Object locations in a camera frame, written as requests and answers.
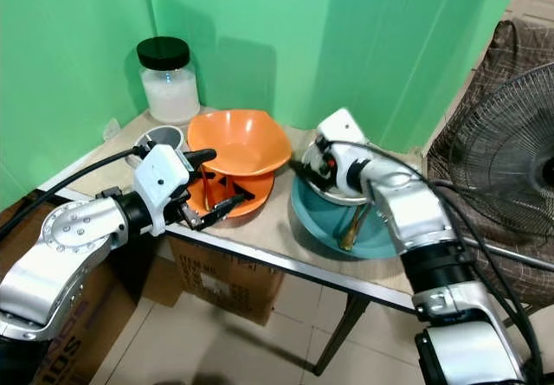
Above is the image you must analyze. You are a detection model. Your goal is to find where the silver metal bowl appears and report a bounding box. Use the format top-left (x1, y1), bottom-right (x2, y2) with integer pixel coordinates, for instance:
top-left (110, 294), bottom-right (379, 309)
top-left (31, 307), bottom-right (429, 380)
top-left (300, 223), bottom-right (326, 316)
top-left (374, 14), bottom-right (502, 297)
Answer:
top-left (298, 162), bottom-right (371, 208)

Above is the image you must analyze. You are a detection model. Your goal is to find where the orange plastic bowl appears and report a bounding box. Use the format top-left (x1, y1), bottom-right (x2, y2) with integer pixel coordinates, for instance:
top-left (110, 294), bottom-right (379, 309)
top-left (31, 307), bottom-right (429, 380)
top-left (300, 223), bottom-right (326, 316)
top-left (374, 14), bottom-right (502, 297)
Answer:
top-left (186, 108), bottom-right (293, 179)

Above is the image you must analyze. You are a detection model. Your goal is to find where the orange plastic plate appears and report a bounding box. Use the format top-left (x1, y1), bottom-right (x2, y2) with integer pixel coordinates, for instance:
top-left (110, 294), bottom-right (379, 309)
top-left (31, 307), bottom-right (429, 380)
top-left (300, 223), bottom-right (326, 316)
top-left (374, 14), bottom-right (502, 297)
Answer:
top-left (196, 172), bottom-right (274, 223)

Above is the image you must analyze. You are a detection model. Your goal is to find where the grey cup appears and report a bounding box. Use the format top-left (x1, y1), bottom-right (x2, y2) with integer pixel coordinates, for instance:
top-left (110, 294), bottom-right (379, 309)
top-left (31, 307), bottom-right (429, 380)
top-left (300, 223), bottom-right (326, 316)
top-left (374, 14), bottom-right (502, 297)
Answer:
top-left (140, 125), bottom-right (186, 159)

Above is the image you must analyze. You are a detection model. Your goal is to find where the wooden spoon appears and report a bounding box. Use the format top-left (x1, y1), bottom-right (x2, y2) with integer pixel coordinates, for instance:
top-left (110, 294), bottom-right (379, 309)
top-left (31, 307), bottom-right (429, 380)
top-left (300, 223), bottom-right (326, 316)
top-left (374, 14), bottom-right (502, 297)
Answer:
top-left (337, 203), bottom-right (370, 253)

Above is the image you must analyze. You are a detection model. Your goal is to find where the glass jar with black lid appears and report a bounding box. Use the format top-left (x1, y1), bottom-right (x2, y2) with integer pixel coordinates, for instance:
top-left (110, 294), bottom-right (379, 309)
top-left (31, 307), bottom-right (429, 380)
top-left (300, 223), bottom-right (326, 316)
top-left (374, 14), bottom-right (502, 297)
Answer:
top-left (136, 36), bottom-right (201, 125)

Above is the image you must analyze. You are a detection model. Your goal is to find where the teal plate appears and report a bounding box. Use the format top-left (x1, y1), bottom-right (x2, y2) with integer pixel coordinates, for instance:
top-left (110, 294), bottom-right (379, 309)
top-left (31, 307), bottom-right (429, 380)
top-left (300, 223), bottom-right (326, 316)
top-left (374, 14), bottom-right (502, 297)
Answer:
top-left (291, 174), bottom-right (401, 260)

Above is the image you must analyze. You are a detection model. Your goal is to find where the cardboard box with label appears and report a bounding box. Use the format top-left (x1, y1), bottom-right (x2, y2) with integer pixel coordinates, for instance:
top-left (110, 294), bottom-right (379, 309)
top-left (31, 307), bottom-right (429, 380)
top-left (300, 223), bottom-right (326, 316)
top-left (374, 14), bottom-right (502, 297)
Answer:
top-left (167, 232), bottom-right (284, 327)

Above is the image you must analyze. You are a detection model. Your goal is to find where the small clear plastic clip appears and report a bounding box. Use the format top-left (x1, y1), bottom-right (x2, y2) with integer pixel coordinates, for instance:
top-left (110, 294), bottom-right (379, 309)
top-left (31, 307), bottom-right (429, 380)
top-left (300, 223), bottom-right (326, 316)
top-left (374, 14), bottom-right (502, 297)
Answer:
top-left (103, 118), bottom-right (123, 140)

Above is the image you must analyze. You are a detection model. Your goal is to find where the green backdrop board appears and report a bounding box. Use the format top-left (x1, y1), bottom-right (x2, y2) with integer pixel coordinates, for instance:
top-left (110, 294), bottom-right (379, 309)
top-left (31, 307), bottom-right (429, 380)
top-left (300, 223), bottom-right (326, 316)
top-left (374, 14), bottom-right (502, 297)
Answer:
top-left (144, 0), bottom-right (529, 156)
top-left (0, 0), bottom-right (150, 211)

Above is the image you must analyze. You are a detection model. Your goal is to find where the white table with black legs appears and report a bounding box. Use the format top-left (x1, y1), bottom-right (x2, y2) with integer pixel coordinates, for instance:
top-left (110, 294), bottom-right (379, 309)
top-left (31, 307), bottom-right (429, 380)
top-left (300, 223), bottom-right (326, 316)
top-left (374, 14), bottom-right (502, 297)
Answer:
top-left (52, 105), bottom-right (434, 378)

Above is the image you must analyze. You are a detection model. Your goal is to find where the black standing fan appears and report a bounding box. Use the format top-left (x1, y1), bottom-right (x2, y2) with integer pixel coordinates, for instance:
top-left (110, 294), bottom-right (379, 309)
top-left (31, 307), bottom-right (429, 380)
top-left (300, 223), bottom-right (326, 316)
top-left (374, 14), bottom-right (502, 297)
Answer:
top-left (422, 61), bottom-right (554, 260)

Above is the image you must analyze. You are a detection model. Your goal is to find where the cardboard box with black print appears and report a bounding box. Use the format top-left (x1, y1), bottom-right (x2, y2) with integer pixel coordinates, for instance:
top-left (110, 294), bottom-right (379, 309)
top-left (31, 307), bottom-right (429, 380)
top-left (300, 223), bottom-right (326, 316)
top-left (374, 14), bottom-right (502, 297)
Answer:
top-left (50, 307), bottom-right (141, 385)

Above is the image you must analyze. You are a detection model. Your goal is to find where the brown patterned cloth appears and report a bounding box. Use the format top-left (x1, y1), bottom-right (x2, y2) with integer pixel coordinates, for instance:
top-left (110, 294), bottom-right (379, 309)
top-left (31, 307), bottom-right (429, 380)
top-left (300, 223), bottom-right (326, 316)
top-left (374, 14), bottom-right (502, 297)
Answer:
top-left (453, 17), bottom-right (554, 315)

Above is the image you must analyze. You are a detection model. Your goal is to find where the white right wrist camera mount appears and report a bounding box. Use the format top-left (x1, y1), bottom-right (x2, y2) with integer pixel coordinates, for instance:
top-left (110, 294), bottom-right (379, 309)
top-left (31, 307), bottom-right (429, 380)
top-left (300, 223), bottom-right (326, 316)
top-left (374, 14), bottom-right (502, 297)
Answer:
top-left (315, 107), bottom-right (369, 150)

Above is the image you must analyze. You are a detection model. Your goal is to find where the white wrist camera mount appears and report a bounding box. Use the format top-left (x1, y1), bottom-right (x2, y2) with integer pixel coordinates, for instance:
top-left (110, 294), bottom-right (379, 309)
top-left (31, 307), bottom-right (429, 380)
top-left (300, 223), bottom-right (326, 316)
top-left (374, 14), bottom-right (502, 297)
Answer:
top-left (315, 107), bottom-right (369, 150)
top-left (133, 142), bottom-right (195, 236)

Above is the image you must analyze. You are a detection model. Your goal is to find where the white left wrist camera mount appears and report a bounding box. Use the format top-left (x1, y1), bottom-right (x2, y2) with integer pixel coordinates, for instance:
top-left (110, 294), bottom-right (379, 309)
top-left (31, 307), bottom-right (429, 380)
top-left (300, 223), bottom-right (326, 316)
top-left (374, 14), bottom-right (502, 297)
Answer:
top-left (133, 142), bottom-right (195, 236)

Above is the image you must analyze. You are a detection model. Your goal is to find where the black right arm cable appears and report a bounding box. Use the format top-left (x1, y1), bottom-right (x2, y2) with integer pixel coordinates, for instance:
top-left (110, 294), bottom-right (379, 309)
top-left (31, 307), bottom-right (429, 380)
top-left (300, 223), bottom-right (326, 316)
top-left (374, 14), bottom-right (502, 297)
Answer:
top-left (346, 139), bottom-right (539, 377)

